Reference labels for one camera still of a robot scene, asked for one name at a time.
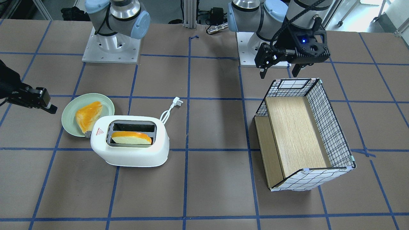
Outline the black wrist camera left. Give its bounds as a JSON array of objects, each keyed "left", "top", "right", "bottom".
[{"left": 295, "top": 29, "right": 331, "bottom": 62}]

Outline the orange bread on plate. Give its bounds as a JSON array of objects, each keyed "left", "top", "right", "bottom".
[{"left": 75, "top": 101, "right": 103, "bottom": 134}]

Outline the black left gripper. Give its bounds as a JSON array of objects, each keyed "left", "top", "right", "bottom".
[{"left": 254, "top": 24, "right": 325, "bottom": 80}]

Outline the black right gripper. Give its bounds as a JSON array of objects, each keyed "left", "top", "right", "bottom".
[{"left": 0, "top": 61, "right": 58, "bottom": 114}]

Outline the aluminium frame post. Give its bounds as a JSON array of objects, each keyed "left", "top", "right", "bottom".
[{"left": 181, "top": 0, "right": 198, "bottom": 30}]

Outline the white toaster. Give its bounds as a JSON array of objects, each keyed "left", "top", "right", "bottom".
[{"left": 85, "top": 115, "right": 169, "bottom": 167}]

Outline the green plate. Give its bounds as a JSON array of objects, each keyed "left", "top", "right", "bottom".
[{"left": 61, "top": 93, "right": 115, "bottom": 137}]

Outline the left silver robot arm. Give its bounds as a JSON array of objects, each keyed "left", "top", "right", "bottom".
[{"left": 228, "top": 0, "right": 333, "bottom": 79}]

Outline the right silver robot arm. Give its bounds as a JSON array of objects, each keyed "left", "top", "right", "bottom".
[{"left": 0, "top": 0, "right": 150, "bottom": 114}]

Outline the bread slice in toaster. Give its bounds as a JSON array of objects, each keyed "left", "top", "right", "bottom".
[{"left": 111, "top": 131, "right": 152, "bottom": 145}]

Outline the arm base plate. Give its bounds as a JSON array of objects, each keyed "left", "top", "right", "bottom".
[
  {"left": 82, "top": 28, "right": 141, "bottom": 64},
  {"left": 236, "top": 32, "right": 292, "bottom": 68}
]

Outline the wire basket with wooden shelf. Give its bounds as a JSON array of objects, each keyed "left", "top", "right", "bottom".
[{"left": 254, "top": 78, "right": 356, "bottom": 192}]

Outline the white toaster power cord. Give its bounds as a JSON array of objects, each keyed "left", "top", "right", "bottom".
[{"left": 159, "top": 97, "right": 184, "bottom": 125}]

